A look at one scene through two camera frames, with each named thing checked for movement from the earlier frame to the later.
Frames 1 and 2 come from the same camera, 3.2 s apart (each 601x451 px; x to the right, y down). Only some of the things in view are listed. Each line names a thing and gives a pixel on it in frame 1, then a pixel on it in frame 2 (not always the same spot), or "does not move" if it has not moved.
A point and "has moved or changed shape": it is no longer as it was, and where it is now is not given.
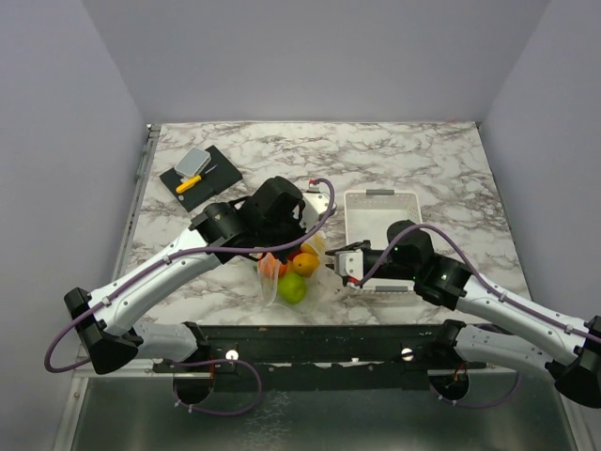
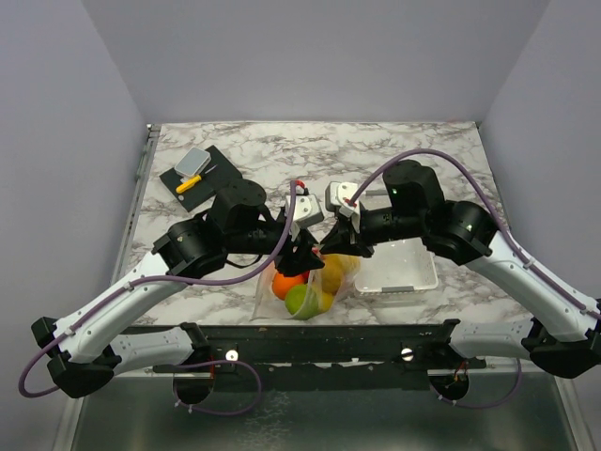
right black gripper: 364,245 → 339,239
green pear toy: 292,287 → 301,302
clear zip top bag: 300,283 has moved or changed shape
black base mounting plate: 362,357 does not move
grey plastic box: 192,163 does not move
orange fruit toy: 270,268 has moved or changed shape
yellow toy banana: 308,248 has moved or changed shape
